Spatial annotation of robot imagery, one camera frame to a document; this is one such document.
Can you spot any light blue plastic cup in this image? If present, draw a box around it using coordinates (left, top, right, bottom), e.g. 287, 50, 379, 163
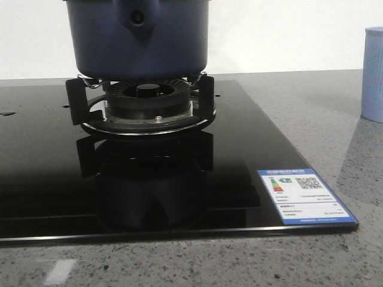
361, 26, 382, 123

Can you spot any black pot support grate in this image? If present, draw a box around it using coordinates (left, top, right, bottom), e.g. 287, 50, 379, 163
66, 72, 216, 138

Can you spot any dark blue cooking pot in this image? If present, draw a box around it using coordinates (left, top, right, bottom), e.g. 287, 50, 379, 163
66, 1, 209, 81

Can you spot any black gas burner head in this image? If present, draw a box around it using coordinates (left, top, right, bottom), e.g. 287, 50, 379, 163
105, 79, 193, 123

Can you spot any blue energy label sticker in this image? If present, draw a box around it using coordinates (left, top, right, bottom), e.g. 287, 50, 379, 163
258, 169, 357, 225

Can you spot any black glass gas stove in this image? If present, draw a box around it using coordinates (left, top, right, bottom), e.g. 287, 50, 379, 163
1, 80, 358, 246

